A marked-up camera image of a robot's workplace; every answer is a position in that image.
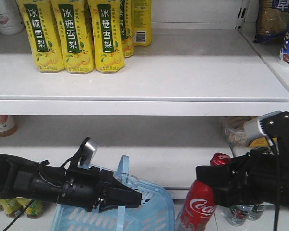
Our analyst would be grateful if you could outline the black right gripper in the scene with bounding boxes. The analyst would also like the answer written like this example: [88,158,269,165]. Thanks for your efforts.
[196,148,289,207]

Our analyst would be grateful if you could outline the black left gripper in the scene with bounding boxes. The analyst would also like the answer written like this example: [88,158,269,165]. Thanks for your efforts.
[57,167,142,212]

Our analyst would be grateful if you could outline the light blue plastic basket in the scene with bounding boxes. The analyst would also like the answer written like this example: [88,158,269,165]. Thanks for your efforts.
[50,155,175,231]

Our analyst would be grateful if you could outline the red coca-cola aluminium bottle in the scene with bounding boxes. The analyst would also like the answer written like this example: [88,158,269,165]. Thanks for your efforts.
[174,152,231,231]

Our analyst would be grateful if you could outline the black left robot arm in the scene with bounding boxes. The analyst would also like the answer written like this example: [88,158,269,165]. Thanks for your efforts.
[0,154,142,212]

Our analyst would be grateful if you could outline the clear water bottle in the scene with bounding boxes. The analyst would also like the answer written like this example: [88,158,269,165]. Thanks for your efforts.
[247,205,267,221]
[226,205,253,226]

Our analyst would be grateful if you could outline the clear cookie box yellow label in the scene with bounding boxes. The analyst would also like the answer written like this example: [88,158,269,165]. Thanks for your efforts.
[221,116,268,148]

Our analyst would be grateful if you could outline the orange C100 juice bottle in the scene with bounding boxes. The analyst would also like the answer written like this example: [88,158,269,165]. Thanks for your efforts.
[0,115,18,137]

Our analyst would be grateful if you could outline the yellow pear drink bottle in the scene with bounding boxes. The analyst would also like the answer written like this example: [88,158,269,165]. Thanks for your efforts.
[88,0,125,73]
[51,0,95,74]
[16,0,65,73]

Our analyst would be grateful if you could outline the white peach drink bottle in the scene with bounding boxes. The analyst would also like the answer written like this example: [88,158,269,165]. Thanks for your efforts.
[0,0,24,35]

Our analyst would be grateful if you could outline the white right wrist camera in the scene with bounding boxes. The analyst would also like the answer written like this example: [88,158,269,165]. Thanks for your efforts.
[243,115,268,140]

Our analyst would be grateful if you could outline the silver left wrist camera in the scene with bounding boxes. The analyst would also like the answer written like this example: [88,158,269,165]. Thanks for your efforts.
[78,137,99,165]

